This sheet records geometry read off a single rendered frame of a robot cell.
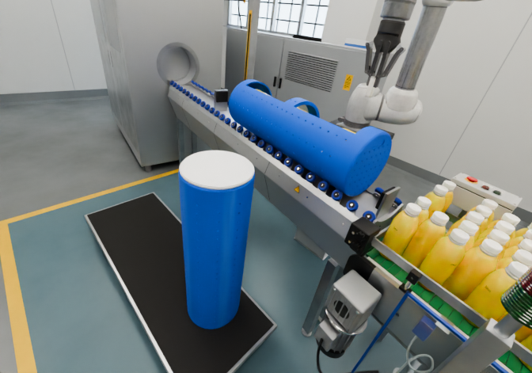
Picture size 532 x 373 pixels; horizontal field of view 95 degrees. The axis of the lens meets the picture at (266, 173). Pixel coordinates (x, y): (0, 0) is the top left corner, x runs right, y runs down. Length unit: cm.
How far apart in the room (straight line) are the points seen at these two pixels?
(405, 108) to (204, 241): 125
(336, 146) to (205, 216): 54
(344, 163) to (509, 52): 292
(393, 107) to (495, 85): 219
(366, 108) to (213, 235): 111
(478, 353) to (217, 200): 72
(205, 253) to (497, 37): 346
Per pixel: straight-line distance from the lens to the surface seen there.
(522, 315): 59
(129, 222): 210
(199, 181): 85
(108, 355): 172
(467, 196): 120
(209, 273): 113
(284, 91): 316
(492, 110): 370
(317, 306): 148
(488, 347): 67
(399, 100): 157
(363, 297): 86
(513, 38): 368
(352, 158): 92
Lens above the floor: 151
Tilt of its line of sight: 31 degrees down
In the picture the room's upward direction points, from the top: 8 degrees clockwise
